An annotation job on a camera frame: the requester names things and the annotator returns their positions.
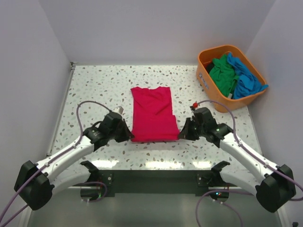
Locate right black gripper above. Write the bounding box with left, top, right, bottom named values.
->
left=178, top=117, right=205, bottom=141

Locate red t-shirt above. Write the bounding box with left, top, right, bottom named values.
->
left=131, top=87, right=179, bottom=142

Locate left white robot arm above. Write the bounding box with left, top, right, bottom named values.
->
left=14, top=106, right=134, bottom=210

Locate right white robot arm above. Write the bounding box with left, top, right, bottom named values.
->
left=178, top=106, right=296, bottom=213

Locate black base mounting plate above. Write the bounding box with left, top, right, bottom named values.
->
left=71, top=169, right=239, bottom=198

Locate green t-shirt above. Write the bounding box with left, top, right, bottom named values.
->
left=209, top=54, right=239, bottom=97

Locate blue t-shirt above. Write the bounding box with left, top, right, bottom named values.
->
left=227, top=53, right=268, bottom=99

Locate aluminium table edge rail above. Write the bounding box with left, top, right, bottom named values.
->
left=18, top=61, right=78, bottom=227

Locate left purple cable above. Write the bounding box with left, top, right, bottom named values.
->
left=0, top=100, right=119, bottom=227

